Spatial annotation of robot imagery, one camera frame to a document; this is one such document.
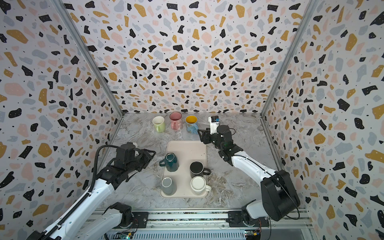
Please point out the beige serving tray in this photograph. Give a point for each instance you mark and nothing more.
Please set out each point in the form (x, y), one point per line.
(186, 152)

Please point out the dark green mug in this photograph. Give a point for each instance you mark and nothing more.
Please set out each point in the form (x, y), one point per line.
(170, 162)

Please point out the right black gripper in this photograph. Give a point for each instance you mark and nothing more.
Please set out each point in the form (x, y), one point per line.
(208, 137)

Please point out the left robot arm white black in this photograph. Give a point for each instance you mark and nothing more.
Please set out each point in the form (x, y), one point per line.
(129, 160)

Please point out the grey mug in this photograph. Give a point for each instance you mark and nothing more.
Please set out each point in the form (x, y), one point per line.
(168, 186)

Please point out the white mug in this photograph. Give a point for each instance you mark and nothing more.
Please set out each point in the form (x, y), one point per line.
(199, 185)

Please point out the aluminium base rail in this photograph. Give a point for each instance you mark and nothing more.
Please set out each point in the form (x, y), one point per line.
(189, 224)

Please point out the light blue mug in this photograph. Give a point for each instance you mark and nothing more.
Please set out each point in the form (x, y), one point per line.
(192, 124)

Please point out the black mug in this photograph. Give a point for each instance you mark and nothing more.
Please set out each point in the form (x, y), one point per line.
(197, 169)

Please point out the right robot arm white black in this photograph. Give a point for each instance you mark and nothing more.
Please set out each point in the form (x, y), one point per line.
(279, 196)

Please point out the light green mug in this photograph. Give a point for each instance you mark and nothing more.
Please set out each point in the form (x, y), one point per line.
(159, 124)

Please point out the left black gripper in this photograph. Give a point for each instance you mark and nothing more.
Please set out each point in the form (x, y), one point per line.
(146, 156)

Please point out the pink mug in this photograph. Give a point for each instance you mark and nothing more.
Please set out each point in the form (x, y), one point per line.
(176, 121)

